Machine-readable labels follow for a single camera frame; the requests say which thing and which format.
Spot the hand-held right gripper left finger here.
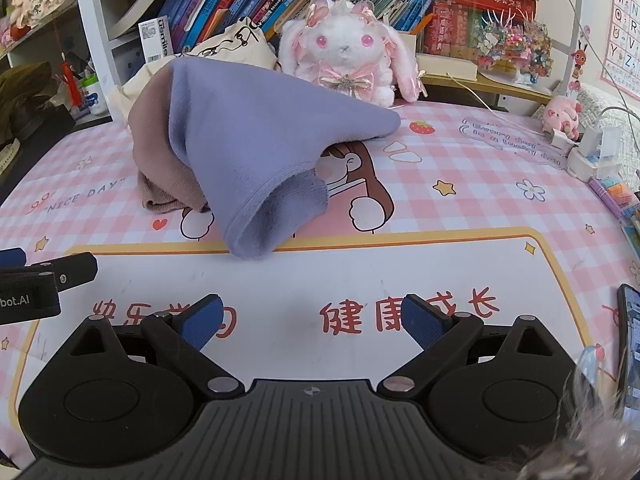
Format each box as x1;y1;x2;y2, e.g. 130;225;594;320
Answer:
70;294;246;397

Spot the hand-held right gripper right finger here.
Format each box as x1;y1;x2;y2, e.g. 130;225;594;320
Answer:
376;294;573;397

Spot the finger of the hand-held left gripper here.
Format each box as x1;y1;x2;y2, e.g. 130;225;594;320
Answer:
0;247;27;270
30;252;99;292

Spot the purple and brown sweater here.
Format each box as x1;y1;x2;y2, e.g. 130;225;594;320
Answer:
126;56;402;262

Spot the dark green cloth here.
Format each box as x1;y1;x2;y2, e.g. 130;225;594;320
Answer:
0;62;56;141

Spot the white canister with green lid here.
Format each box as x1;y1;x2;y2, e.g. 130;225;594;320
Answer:
80;72;108;116

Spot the black smartphone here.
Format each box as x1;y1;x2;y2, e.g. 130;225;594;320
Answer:
616;282;640;411

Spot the grey fluffy fur trim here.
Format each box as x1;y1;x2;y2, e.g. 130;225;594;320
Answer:
517;355;640;480

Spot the white charger block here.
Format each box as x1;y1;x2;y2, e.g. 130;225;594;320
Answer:
566;147;601;183

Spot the stack of colourful stationery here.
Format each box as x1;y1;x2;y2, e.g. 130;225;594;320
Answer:
590;175;640;256

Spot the white barcode box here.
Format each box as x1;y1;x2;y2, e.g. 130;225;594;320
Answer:
138;16;174;63

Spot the pink plush pig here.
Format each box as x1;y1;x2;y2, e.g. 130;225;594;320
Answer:
542;95;583;141

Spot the white bookshelf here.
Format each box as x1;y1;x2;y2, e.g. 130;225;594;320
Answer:
72;0;586;108

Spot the translucent white box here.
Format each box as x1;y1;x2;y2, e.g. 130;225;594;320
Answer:
580;124;623;166

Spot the cream printed garment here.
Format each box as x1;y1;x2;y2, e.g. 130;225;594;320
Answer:
116;17;278;123

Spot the white and pink plush bunny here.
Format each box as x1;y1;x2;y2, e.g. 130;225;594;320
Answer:
277;0;426;107

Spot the colourful bead tree ornament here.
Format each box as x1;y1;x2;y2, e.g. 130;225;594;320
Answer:
472;10;553;86

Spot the row of blue books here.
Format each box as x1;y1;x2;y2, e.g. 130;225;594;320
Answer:
150;0;441;56

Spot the red boxed book set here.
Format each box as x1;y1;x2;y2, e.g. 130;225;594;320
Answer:
422;0;538;58

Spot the white cable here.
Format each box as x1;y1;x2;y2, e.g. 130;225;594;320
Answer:
446;71;558;137

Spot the red deer wall sticker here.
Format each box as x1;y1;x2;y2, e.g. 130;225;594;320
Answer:
570;40;592;93

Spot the alphabet wall poster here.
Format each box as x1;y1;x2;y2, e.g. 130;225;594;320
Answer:
602;0;640;88

